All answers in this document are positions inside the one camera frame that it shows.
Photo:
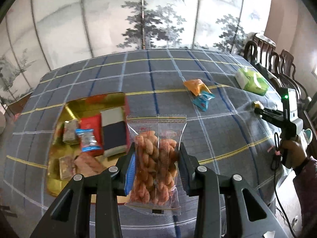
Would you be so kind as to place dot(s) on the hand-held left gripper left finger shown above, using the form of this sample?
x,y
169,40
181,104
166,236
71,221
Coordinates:
x,y
130,176

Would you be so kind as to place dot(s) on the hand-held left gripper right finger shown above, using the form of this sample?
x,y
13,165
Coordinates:
x,y
184,168

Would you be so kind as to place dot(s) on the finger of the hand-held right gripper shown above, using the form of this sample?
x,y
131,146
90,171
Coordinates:
x,y
272,111
277,121

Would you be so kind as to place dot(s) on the gold candy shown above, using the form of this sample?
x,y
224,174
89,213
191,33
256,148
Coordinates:
x,y
257,104

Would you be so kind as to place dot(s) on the clear twisted snack packet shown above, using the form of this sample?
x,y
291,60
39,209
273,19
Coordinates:
x,y
153,163

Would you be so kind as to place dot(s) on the red snack packet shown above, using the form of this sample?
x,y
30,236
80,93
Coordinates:
x,y
91,124

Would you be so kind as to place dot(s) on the gold tray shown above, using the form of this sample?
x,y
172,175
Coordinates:
x,y
55,178

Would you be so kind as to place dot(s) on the person's right forearm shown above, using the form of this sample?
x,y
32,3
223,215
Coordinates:
x,y
307,183

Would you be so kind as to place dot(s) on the person's right hand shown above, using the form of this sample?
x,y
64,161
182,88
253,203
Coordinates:
x,y
298,153

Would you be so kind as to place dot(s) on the green tissue pack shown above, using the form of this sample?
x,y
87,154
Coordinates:
x,y
252,81

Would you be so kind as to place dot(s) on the dark wooden chair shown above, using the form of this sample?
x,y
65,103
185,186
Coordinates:
x,y
260,47
288,64

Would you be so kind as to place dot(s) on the pink snack packet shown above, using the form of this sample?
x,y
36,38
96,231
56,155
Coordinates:
x,y
88,164

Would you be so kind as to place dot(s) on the grey navy snack packet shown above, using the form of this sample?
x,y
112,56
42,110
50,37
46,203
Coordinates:
x,y
114,133

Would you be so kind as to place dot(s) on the blue clear candy packet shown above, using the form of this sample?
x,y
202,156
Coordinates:
x,y
88,141

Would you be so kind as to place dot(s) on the brown snack packet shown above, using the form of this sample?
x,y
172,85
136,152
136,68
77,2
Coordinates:
x,y
66,167

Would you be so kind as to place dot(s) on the blue snack packet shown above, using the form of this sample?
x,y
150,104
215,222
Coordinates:
x,y
201,101

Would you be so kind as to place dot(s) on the grey-green small packet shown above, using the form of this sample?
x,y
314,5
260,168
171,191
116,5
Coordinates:
x,y
70,132

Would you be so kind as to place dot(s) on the orange snack packet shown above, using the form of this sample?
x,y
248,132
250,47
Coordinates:
x,y
194,85

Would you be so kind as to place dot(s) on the plaid blue-grey tablecloth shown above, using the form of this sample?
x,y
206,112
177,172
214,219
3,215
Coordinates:
x,y
161,79

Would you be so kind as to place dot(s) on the painted folding screen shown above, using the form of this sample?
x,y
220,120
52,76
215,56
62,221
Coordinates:
x,y
99,17

